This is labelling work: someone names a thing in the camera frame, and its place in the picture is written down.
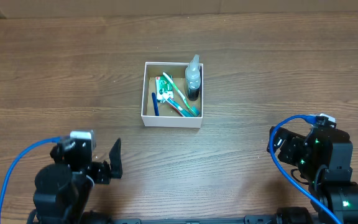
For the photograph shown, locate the blue disposable razor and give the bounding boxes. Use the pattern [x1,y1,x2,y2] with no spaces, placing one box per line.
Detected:
[152,92,160,116]

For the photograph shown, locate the green Dettol soap bar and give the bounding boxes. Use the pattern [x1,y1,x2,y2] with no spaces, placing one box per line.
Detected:
[155,75,174,103]

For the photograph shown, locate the teal toothpaste tube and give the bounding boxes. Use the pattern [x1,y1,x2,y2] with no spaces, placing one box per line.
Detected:
[163,97,194,117]

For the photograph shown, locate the green white toothbrush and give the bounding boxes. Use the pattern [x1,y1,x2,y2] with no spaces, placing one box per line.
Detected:
[163,72,200,116]

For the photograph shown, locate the clear foam soap pump bottle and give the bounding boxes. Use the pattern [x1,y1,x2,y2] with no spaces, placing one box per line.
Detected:
[185,54,201,101]

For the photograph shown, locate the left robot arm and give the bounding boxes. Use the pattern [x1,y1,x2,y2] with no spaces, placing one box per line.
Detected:
[27,130,123,224]

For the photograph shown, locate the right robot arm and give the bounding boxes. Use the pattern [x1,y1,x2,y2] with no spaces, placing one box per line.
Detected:
[267,113,358,223]

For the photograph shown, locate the pink open cardboard box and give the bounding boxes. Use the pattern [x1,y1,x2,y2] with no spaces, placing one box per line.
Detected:
[140,62,204,129]

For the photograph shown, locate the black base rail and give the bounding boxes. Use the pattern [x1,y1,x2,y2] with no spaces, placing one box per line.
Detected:
[80,207,320,224]

